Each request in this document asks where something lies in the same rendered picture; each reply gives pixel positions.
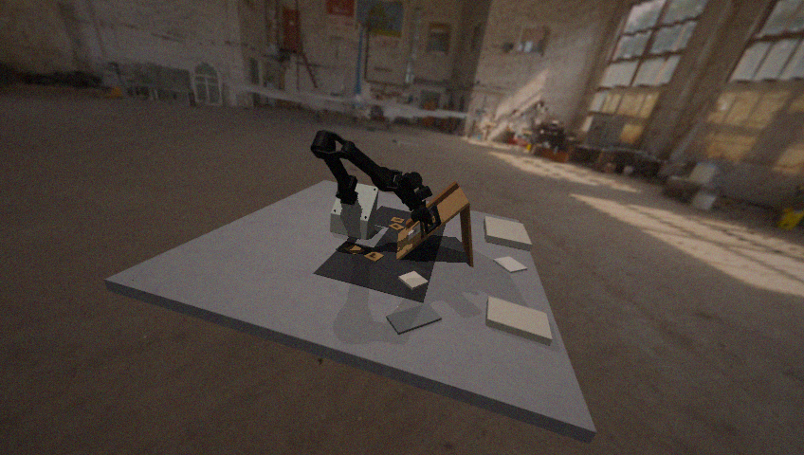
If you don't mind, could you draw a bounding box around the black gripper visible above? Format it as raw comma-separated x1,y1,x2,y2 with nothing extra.
401,190,433,225

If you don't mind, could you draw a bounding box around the white paper ticket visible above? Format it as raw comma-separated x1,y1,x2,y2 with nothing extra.
408,224,421,241

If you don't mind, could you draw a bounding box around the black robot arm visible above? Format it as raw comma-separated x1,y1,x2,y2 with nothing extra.
311,130,432,205

